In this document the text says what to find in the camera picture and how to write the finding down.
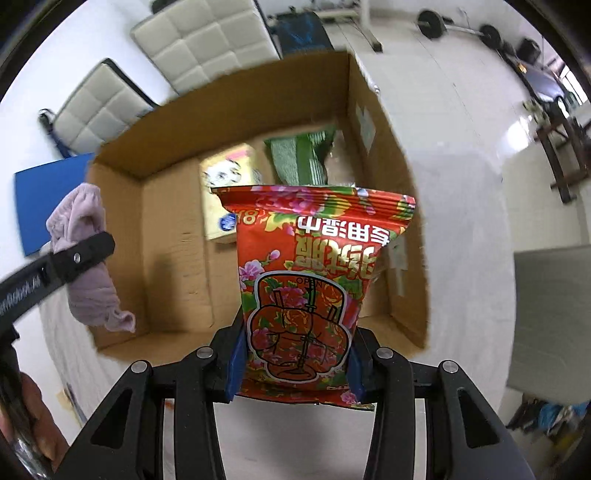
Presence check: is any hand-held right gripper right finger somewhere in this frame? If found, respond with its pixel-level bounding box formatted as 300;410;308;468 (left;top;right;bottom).
347;327;536;480

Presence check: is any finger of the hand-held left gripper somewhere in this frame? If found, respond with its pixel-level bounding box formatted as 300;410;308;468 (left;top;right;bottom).
39;232;116;289

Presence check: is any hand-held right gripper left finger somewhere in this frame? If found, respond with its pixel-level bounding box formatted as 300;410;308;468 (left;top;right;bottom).
58;318;245;480

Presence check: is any pink cloth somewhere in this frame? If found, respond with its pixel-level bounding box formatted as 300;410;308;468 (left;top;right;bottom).
46;183;136;334

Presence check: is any red floral wet wipes pack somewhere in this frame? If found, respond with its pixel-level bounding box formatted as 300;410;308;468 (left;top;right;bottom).
211;185;417;411

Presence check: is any cardboard box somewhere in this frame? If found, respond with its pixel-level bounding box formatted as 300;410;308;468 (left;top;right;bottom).
86;51;432;354

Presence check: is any person's left hand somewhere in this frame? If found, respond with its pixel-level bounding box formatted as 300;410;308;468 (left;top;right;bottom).
0;371;70;474

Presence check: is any blue mat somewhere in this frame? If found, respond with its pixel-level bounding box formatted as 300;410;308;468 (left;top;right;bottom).
14;152;97;257

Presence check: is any white padded chair near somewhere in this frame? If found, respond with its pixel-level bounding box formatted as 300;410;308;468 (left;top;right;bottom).
52;58;160;155

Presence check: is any white padded chair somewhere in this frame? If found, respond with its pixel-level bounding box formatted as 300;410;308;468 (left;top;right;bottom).
130;0;281;95
52;58;160;155

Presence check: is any yellow tissue pack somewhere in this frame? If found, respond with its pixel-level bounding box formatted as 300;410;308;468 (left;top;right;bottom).
199;143;264;241

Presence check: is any grey board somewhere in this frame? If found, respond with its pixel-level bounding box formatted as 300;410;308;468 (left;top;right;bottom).
505;244;591;407

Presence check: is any green striped packet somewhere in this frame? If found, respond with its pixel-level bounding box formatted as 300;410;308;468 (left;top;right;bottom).
264;126;338;186

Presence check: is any white padded chair far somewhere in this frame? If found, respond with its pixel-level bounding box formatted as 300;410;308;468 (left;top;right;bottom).
130;0;281;95

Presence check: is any wooden stool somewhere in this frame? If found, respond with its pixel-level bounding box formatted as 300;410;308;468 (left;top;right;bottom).
536;108;591;204

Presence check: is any dark blue bag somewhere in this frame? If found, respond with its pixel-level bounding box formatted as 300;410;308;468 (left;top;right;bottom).
268;11;334;58

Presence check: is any dark weight bench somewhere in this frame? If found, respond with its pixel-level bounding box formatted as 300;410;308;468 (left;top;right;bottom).
503;39;566;106

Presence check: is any barbell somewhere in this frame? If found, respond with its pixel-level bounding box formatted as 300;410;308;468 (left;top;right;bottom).
417;9;502;49

